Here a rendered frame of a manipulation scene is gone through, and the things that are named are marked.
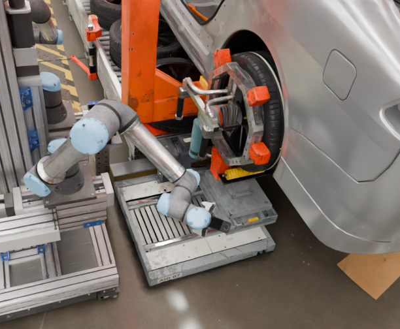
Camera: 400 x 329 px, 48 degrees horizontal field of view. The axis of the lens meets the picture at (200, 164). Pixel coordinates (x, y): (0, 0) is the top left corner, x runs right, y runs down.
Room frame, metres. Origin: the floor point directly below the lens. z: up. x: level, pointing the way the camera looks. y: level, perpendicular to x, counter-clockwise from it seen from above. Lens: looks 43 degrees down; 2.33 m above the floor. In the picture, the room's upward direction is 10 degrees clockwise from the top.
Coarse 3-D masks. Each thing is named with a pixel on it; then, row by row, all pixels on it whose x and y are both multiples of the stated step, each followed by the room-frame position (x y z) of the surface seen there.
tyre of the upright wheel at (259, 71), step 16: (240, 64) 2.11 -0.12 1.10; (256, 64) 2.00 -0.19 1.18; (272, 64) 2.03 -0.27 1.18; (256, 80) 1.95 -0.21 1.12; (272, 80) 1.93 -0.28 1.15; (272, 96) 1.85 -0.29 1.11; (272, 112) 1.80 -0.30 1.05; (272, 128) 1.76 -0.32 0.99; (272, 144) 1.74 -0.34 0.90; (272, 160) 1.75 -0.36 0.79
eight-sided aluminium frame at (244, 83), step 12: (216, 72) 2.14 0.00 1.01; (228, 72) 2.03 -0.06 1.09; (240, 72) 2.01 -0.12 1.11; (216, 84) 2.20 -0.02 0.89; (240, 84) 1.92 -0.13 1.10; (252, 84) 1.91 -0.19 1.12; (216, 96) 2.20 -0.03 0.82; (252, 120) 1.77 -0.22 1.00; (252, 132) 1.74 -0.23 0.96; (216, 144) 2.01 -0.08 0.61; (228, 156) 1.91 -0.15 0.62
